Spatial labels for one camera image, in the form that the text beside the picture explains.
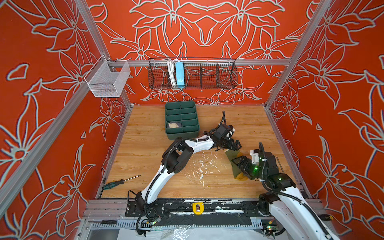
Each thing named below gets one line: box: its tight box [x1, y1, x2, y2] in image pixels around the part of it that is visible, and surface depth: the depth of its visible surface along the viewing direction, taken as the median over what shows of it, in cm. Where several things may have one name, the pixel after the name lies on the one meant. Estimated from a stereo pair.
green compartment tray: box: [165, 101, 200, 140], surface depth 105 cm
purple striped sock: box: [167, 122, 182, 129], surface depth 102 cm
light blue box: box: [175, 62, 185, 89], surface depth 91 cm
